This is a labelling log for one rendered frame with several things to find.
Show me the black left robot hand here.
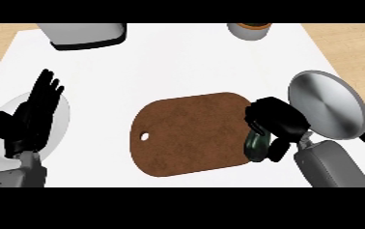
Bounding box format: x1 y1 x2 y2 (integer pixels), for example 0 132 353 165
0 68 64 158

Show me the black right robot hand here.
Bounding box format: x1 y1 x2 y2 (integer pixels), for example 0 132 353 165
243 96 311 163

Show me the dark green eggplant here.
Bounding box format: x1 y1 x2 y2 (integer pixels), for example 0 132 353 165
242 129 271 163

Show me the brown wooden cutting board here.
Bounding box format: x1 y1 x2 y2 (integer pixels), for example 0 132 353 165
128 92 261 178

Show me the white round plate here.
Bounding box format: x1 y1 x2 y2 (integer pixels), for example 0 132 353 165
0 92 70 173

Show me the white appliance with black base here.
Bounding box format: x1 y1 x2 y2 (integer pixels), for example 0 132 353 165
35 23 128 51

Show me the grey cup with orange rim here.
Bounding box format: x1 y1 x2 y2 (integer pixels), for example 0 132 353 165
224 23 273 42

